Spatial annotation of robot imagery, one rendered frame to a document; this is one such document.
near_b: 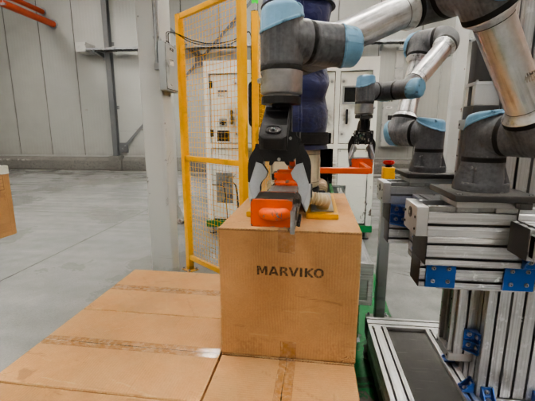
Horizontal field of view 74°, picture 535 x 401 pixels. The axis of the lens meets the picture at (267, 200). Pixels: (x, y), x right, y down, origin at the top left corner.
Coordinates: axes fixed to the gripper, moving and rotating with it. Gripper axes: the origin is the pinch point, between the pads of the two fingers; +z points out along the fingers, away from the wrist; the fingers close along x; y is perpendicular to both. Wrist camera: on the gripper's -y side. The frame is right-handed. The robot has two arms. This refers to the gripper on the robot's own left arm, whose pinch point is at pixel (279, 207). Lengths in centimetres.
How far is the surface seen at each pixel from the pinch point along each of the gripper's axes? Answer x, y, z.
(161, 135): 97, 167, -11
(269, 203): 1.3, -4.0, -1.6
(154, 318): 50, 47, 53
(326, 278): -10.6, 30.3, 26.6
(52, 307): 173, 142, 107
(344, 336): -16, 30, 44
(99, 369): 53, 19, 53
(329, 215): -11.5, 43.3, 11.3
